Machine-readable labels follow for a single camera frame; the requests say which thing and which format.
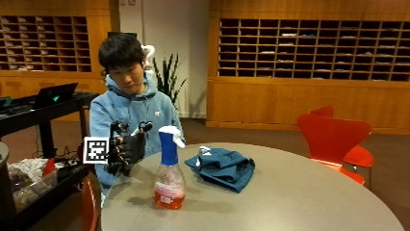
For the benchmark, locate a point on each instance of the person in light blue hoodie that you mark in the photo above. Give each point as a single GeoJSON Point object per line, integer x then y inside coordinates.
{"type": "Point", "coordinates": [132, 109]}

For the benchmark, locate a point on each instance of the white marker cube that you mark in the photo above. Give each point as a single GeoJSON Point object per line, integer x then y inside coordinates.
{"type": "Point", "coordinates": [96, 150]}

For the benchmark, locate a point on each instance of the black cart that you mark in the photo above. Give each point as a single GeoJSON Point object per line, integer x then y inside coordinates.
{"type": "Point", "coordinates": [47, 110]}

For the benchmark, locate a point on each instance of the black laptop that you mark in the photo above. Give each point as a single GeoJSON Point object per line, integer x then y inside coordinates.
{"type": "Point", "coordinates": [55, 95]}

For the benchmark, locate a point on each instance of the green potted plant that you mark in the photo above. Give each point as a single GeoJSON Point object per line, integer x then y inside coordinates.
{"type": "Point", "coordinates": [168, 80]}

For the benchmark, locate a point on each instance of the small red object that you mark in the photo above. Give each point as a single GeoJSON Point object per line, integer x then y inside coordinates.
{"type": "Point", "coordinates": [50, 166]}

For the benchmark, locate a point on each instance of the spray bottle with orange liquid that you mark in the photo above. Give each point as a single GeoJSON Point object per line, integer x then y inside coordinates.
{"type": "Point", "coordinates": [170, 187]}

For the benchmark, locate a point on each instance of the white lamp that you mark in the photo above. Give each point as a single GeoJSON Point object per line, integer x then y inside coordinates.
{"type": "Point", "coordinates": [148, 53]}

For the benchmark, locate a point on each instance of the red chair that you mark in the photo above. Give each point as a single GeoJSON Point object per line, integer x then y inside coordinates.
{"type": "Point", "coordinates": [360, 156]}
{"type": "Point", "coordinates": [333, 138]}
{"type": "Point", "coordinates": [88, 205]}

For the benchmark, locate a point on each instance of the clear plastic bin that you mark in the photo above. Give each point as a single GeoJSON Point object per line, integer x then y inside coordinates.
{"type": "Point", "coordinates": [33, 187]}

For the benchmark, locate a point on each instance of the dark blue cloth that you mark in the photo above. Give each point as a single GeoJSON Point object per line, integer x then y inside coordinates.
{"type": "Point", "coordinates": [224, 168]}

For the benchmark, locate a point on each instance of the wide wooden pigeonhole shelf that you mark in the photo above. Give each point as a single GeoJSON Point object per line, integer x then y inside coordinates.
{"type": "Point", "coordinates": [315, 48]}

